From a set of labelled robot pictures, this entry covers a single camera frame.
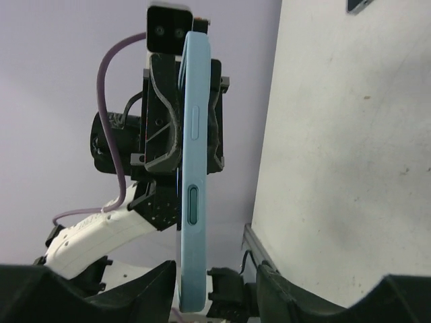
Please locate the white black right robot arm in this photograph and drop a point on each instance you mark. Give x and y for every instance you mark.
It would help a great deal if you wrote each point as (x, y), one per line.
(397, 298)

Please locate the aluminium table edge frame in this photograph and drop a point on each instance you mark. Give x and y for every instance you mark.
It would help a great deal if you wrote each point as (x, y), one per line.
(257, 251)

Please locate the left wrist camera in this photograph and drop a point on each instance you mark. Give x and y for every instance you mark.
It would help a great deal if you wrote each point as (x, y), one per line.
(167, 27)

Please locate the light blue phone case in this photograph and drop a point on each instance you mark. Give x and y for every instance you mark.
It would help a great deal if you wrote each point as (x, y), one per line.
(194, 80)

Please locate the phone in grey case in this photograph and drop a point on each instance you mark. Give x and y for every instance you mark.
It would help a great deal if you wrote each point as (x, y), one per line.
(354, 7)

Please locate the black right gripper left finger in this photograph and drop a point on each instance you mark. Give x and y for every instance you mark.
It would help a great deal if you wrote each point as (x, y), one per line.
(35, 294)

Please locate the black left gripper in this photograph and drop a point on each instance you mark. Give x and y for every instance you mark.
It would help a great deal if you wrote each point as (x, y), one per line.
(158, 138)

